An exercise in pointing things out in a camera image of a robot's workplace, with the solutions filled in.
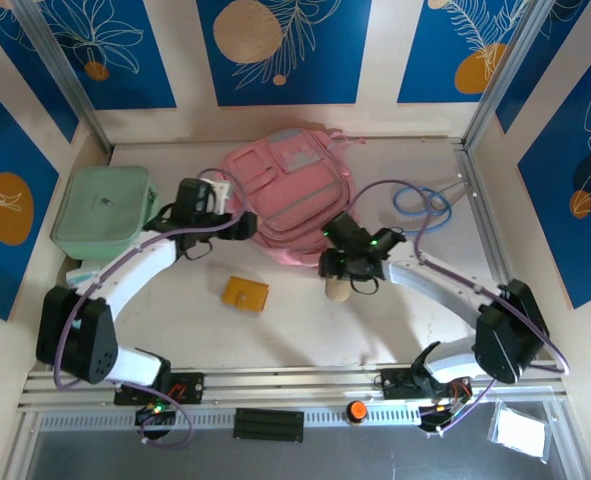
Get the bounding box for beige glasses case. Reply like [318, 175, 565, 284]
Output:
[324, 276, 351, 304]

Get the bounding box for pink backpack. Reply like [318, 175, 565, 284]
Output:
[218, 127, 366, 269]

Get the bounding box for orange card wallet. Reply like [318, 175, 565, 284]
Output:
[222, 275, 271, 314]

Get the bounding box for blue white tissue pack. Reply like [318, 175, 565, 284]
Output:
[63, 263, 101, 331]

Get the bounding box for clear bag with white card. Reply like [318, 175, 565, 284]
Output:
[487, 399, 551, 460]

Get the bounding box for green fabric pouch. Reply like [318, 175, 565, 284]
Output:
[49, 165, 160, 261]

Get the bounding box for blue panel white flower print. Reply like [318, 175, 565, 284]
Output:
[39, 0, 178, 111]

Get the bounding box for orange emergency stop button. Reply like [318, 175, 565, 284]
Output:
[345, 399, 369, 426]

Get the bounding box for blue panel beige circle print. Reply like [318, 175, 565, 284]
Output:
[196, 0, 374, 107]

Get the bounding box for black ribbed block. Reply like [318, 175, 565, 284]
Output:
[232, 407, 305, 444]

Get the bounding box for blue panel orange feather print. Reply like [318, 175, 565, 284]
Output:
[397, 0, 534, 105]

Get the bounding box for blue panel orange oval print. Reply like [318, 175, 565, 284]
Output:
[0, 72, 60, 321]

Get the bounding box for black connector block green light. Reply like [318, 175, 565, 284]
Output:
[134, 402, 179, 427]

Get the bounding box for blue panel white leaf outline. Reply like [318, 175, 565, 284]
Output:
[517, 39, 591, 310]

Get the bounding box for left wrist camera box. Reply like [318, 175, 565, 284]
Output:
[208, 178, 235, 215]

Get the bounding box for blue coiled cable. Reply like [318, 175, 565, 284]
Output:
[392, 185, 455, 234]

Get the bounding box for aluminium front rail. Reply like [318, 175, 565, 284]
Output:
[17, 367, 569, 414]

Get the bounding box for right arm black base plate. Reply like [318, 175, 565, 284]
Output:
[380, 368, 474, 401]

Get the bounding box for aluminium side rail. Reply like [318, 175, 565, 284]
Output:
[453, 141, 539, 361]

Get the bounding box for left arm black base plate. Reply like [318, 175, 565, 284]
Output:
[113, 372, 205, 406]

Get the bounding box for aluminium frame post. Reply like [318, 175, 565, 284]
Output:
[462, 0, 561, 151]
[12, 0, 114, 154]

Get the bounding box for black connector block orange wires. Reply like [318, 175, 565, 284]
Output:
[418, 399, 472, 432]

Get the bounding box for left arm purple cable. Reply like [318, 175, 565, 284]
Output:
[54, 168, 236, 447]

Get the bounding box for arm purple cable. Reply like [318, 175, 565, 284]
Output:
[347, 179, 571, 436]
[54, 168, 236, 447]

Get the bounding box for slotted metal cable tray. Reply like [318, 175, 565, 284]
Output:
[37, 407, 424, 432]

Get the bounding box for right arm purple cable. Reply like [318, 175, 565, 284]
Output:
[347, 179, 571, 436]

